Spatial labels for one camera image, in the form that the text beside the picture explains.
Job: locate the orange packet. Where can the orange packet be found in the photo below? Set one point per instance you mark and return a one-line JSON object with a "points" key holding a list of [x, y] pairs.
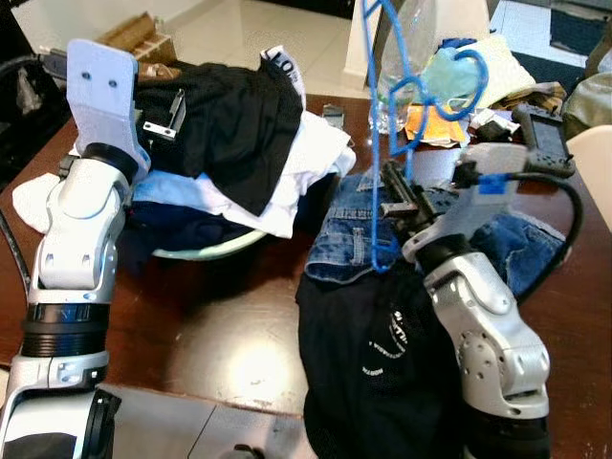
{"points": [[426, 124]]}

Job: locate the black power adapter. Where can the black power adapter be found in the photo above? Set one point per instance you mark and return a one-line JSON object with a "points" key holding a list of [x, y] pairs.
{"points": [[492, 129]]}

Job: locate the blue denim shorts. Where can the blue denim shorts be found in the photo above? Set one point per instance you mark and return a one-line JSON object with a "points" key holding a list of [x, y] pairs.
{"points": [[339, 239]]}

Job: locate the brown wooden table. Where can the brown wooden table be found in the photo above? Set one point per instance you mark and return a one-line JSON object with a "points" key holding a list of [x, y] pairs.
{"points": [[220, 316]]}

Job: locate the white garment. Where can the white garment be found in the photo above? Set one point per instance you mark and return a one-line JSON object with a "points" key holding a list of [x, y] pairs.
{"points": [[316, 158]]}

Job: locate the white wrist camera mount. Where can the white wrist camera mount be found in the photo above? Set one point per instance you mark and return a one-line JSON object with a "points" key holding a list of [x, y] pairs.
{"points": [[100, 96], [459, 215]]}

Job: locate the olive green bag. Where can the olive green bag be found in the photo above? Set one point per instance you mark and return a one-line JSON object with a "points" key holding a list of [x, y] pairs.
{"points": [[588, 105]]}

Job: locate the black handheld controller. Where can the black handheld controller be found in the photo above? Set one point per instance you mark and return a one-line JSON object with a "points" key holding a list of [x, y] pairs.
{"points": [[545, 143]]}

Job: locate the navy blue garment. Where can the navy blue garment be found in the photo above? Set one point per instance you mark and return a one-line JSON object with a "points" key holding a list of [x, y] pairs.
{"points": [[182, 229]]}

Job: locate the cardboard box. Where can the cardboard box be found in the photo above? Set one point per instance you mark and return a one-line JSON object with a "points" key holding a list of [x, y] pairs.
{"points": [[143, 38]]}

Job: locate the clear plastic bottle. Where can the clear plastic bottle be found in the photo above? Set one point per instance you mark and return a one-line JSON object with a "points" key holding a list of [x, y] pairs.
{"points": [[421, 29]]}

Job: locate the cream chair wooden legs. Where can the cream chair wooden legs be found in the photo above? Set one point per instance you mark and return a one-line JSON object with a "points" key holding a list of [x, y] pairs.
{"points": [[593, 163]]}

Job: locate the light green cloth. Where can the light green cloth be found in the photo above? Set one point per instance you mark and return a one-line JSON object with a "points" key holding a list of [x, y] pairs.
{"points": [[445, 76]]}

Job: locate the blue plastic clothes hanger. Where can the blue plastic clothes hanger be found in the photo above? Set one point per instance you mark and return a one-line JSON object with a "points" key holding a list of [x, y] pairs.
{"points": [[482, 81]]}

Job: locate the black t-shirt small white print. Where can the black t-shirt small white print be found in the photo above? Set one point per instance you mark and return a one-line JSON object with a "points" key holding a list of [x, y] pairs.
{"points": [[354, 363]]}

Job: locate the green plastic basin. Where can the green plastic basin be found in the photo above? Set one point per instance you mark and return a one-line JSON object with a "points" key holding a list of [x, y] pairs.
{"points": [[220, 251]]}

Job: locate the light blue garment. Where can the light blue garment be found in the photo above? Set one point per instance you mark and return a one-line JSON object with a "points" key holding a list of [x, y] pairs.
{"points": [[172, 189]]}

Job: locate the cream cloth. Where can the cream cloth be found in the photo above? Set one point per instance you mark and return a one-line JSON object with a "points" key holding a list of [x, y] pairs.
{"points": [[507, 72]]}

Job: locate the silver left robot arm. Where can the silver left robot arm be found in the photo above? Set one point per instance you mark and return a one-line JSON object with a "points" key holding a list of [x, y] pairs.
{"points": [[81, 239]]}

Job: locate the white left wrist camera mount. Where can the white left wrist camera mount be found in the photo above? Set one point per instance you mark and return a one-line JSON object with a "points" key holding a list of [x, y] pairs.
{"points": [[100, 96]]}

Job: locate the black shorts white waistband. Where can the black shorts white waistband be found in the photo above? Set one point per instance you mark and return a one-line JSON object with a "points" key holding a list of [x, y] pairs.
{"points": [[229, 124]]}

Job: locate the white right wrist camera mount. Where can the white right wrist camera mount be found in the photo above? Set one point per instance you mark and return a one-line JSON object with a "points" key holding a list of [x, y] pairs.
{"points": [[459, 215]]}

